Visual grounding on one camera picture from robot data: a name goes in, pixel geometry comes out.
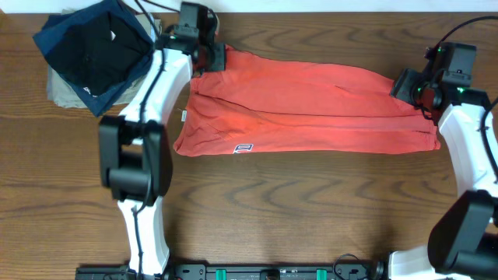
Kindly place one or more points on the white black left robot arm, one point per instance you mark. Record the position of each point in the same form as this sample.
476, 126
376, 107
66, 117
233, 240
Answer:
135, 158

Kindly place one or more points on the black folded garment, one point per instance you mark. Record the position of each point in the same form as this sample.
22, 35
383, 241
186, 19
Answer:
98, 54

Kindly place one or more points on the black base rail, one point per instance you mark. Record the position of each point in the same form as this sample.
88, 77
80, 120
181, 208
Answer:
341, 270

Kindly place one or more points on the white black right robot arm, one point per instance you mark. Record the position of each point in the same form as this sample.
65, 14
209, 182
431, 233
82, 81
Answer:
459, 245

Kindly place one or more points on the red printed t-shirt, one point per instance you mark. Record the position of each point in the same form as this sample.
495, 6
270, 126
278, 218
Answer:
262, 105

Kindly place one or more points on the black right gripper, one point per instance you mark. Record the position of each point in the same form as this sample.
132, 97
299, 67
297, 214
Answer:
403, 85

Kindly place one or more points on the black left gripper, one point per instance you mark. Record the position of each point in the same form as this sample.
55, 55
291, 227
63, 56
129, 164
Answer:
219, 64

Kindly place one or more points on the khaki folded garment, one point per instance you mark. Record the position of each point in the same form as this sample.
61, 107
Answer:
61, 93

